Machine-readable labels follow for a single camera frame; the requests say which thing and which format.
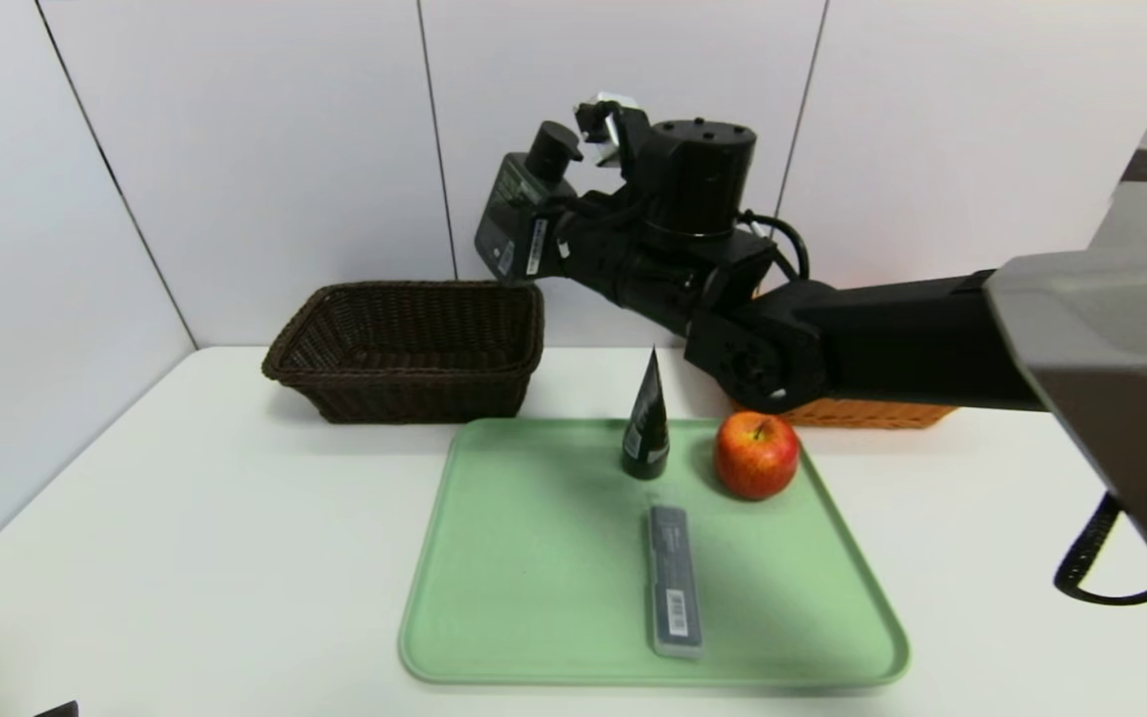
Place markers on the dark brown wicker basket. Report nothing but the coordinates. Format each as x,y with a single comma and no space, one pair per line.
404,349

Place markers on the black wall plate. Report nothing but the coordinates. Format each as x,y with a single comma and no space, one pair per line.
1141,165

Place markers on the dark green pump bottle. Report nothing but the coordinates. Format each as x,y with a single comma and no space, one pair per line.
509,214

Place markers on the dark conical cosmetic tube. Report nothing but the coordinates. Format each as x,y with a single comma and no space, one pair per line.
645,438

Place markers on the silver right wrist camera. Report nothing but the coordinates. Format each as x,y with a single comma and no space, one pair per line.
613,119

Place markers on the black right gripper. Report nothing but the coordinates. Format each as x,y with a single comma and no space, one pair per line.
532,246

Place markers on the clear plastic case with barcode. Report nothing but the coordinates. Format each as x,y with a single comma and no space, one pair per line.
675,588

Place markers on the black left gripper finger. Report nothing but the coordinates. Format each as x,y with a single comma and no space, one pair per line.
61,710

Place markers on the orange wicker basket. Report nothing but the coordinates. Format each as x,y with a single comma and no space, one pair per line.
872,414

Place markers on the red apple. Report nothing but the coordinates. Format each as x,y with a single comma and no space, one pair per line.
755,456

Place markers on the light green plastic tray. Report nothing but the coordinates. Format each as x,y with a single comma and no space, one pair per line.
534,578

